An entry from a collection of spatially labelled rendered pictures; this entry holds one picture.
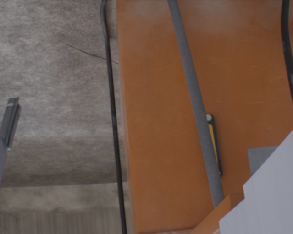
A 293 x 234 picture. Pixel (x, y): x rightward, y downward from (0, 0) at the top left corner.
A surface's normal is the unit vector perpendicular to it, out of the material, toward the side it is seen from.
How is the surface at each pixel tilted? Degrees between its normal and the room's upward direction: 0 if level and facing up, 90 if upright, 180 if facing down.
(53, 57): 0
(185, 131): 90
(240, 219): 90
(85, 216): 90
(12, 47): 0
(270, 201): 90
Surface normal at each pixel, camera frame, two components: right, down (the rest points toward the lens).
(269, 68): 0.02, -0.39
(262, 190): -0.99, 0.07
